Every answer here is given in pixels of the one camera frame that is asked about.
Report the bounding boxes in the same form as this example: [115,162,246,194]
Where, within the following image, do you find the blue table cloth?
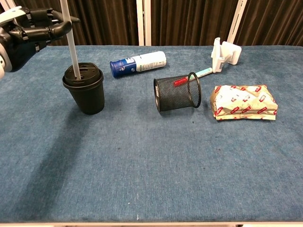
[0,44,303,224]

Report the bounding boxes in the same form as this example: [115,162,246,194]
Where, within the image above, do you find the dark pleated curtain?
[0,0,303,47]

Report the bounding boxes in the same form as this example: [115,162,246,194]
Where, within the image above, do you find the beige red printed snack packet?
[210,84,279,122]

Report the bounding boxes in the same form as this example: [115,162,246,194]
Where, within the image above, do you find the white folding phone stand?
[210,37,242,74]

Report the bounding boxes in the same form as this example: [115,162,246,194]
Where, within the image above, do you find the clear plastic straw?
[59,0,81,80]

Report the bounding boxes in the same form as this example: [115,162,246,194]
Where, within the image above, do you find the green marker with red cap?
[173,67,214,87]

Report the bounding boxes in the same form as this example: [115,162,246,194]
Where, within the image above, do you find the black mesh pen holder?
[153,71,202,114]

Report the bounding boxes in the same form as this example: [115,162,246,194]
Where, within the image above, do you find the black lidded coffee cup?
[62,62,105,116]

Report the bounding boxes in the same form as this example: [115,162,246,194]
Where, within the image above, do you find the white metal frame post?
[226,0,248,44]
[136,0,152,46]
[1,0,18,12]

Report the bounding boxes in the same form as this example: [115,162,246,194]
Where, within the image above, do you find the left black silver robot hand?
[0,6,81,73]

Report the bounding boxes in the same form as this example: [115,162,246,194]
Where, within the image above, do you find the white blue spray bottle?
[109,51,167,79]

